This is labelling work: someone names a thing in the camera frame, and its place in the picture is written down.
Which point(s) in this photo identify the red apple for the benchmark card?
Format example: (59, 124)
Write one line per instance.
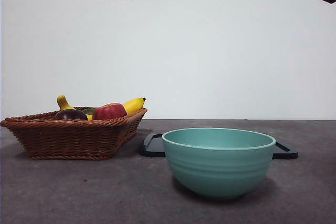
(110, 111)

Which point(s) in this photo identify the green fruit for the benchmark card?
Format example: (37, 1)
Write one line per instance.
(88, 111)

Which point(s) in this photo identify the yellow banana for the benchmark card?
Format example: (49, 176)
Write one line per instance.
(134, 104)

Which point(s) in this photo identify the black rectangular tray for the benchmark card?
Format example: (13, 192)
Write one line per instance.
(152, 148)

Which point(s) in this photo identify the brown wicker basket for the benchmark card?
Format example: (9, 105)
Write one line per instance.
(65, 140)

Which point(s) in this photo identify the teal ceramic bowl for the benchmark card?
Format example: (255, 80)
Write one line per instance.
(218, 169)

